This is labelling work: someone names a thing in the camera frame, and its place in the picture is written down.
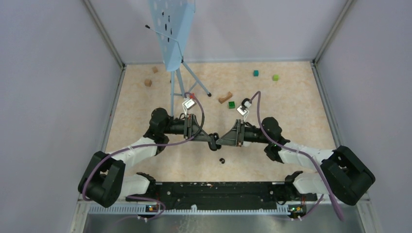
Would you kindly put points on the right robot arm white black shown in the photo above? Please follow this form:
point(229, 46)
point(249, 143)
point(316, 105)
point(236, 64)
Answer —
point(339, 171)

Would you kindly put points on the aluminium rail frame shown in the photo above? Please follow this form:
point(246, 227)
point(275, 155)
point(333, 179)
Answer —
point(313, 214)

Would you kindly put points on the white charging case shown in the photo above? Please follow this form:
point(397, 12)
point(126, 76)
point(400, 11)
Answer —
point(246, 144)

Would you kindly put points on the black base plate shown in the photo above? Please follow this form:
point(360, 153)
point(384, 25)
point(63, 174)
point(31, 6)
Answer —
point(222, 195)

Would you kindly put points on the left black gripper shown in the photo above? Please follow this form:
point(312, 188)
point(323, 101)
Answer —
point(191, 127)

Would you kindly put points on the light blue music stand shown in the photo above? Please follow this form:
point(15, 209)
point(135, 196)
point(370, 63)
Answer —
point(172, 20)

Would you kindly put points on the wooden cube near stand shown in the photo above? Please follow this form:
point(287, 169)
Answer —
point(148, 82)

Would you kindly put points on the green lego brick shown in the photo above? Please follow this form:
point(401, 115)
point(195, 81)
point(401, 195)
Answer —
point(231, 105)

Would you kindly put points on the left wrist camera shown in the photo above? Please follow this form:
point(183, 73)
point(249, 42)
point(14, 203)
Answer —
point(187, 104)

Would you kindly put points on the small wooden cube far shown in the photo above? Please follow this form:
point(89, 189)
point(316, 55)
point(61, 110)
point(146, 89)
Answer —
point(155, 69)

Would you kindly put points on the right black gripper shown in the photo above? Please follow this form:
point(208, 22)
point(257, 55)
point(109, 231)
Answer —
point(235, 136)

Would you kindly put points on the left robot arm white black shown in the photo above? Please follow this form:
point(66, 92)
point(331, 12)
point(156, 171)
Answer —
point(104, 181)

